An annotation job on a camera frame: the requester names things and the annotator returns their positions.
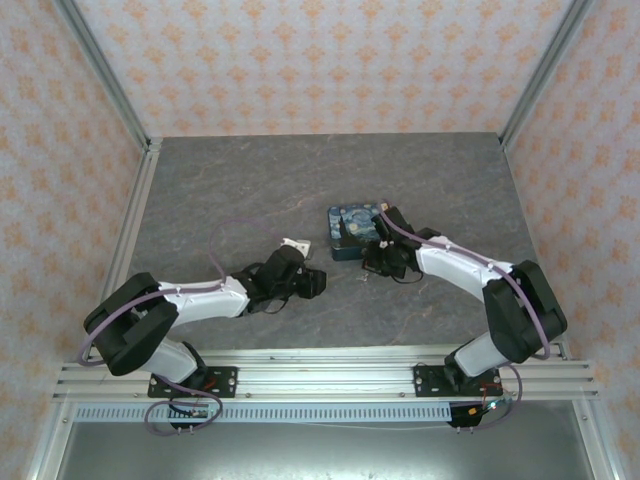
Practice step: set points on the starry night tin box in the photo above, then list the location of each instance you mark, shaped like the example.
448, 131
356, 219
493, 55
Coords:
350, 225

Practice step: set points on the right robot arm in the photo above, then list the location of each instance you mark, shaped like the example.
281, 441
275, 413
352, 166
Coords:
520, 310

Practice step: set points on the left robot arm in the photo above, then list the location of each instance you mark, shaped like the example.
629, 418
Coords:
130, 320

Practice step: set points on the aluminium base beam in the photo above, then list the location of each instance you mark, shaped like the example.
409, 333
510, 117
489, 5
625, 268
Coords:
325, 375

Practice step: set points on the black electronics board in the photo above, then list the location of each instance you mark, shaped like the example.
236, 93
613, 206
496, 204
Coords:
192, 412
470, 415

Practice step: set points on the grey metal sheet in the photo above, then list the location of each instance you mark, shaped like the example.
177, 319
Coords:
325, 455

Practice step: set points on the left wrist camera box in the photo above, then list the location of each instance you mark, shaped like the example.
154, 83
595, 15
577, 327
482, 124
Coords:
297, 247

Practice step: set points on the aluminium side rail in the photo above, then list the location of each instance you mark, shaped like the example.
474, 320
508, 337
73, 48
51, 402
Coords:
142, 185

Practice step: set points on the aluminium frame post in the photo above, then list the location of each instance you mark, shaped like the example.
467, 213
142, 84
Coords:
545, 70
100, 70

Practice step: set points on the aluminium frame leg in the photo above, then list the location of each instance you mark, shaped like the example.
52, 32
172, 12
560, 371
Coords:
47, 445
597, 445

